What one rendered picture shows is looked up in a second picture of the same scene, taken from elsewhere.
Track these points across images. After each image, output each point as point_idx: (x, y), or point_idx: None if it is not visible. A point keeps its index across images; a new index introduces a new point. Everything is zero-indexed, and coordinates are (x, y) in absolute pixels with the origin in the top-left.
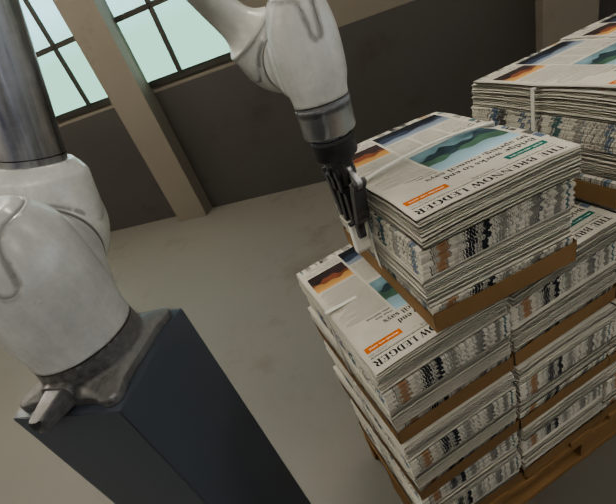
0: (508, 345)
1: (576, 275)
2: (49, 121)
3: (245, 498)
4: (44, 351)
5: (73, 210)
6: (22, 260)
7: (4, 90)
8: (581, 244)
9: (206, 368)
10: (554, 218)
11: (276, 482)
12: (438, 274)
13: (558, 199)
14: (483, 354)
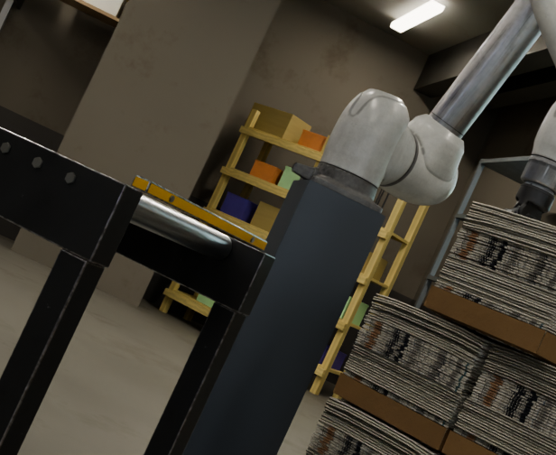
0: (452, 410)
1: (552, 422)
2: (466, 110)
3: (264, 339)
4: (331, 145)
5: (421, 147)
6: (369, 107)
7: (462, 83)
8: None
9: (351, 257)
10: (546, 294)
11: (275, 401)
12: (458, 258)
13: (555, 276)
14: (431, 387)
